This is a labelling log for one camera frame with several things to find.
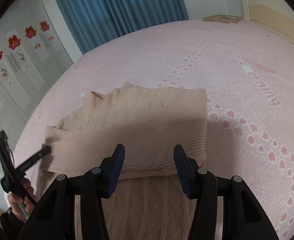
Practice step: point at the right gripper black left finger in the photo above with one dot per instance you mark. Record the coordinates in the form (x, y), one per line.
(97, 184)

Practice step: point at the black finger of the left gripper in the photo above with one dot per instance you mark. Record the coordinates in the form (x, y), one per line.
(30, 162)

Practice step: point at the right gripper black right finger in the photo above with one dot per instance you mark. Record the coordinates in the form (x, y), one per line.
(199, 184)

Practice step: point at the beige knit sweater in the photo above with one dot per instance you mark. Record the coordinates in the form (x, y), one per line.
(148, 202)

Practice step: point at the person's left hand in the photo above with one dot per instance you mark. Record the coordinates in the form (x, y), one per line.
(21, 206)

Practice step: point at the white wardrobe with red decals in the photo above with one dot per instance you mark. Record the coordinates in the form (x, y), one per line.
(32, 59)

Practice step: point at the pink bed cover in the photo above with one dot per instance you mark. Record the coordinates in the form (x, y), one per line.
(247, 72)

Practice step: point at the flat cardboard box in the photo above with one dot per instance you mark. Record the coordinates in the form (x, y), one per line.
(223, 19)

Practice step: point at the blue curtain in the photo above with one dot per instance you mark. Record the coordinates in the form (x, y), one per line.
(96, 22)

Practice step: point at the cream wooden headboard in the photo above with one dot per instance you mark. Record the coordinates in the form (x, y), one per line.
(275, 14)

